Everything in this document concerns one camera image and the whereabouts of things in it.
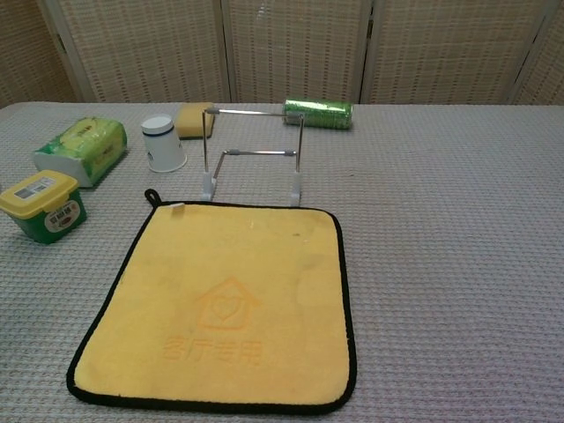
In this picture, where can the green tissue pack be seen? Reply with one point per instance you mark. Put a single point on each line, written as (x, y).
(83, 145)

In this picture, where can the woven folding screen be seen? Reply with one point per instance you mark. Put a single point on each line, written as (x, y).
(154, 53)

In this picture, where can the yellow towel with black trim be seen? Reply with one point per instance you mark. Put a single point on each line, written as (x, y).
(220, 286)

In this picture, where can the white paper cup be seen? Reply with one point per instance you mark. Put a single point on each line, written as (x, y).
(161, 150)

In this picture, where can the grey woven tablecloth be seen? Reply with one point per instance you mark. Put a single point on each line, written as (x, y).
(440, 264)

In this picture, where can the green drink can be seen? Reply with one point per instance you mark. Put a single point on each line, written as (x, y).
(321, 113)

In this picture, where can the green tub with yellow lid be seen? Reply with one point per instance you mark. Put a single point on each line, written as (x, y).
(39, 198)

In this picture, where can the yellow sponge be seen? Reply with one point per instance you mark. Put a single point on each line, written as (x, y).
(189, 121)

